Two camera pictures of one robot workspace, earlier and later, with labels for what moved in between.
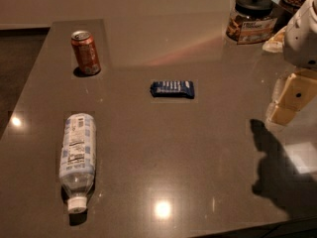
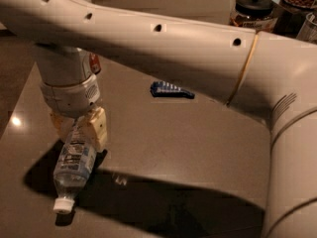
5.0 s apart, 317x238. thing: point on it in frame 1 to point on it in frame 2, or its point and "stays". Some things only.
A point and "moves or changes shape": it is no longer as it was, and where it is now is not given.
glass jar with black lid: [253, 20] stays
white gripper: [302, 45] to [69, 97]
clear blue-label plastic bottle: [77, 161] moves or changes shape
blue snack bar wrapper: [172, 88] stays
